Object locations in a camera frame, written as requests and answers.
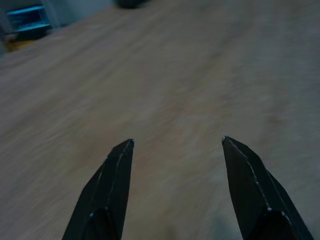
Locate dark round object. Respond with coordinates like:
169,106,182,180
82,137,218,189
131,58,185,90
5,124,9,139
114,0,151,10

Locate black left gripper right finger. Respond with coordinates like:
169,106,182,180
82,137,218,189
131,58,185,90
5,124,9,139
221,135,315,240

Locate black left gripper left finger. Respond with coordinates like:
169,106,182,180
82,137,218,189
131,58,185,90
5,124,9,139
61,138,135,240

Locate light wooden table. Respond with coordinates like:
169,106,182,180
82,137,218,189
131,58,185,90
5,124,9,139
0,0,320,240

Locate teal box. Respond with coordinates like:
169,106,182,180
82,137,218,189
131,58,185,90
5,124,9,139
6,4,53,39

